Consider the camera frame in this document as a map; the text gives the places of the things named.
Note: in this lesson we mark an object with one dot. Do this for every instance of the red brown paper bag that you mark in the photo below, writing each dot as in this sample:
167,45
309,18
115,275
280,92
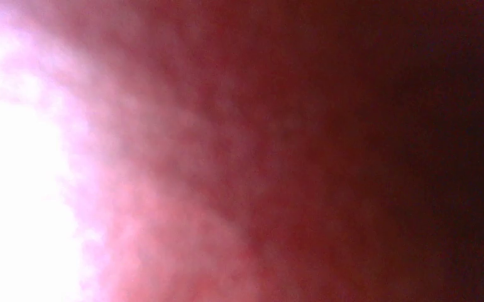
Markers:
241,150

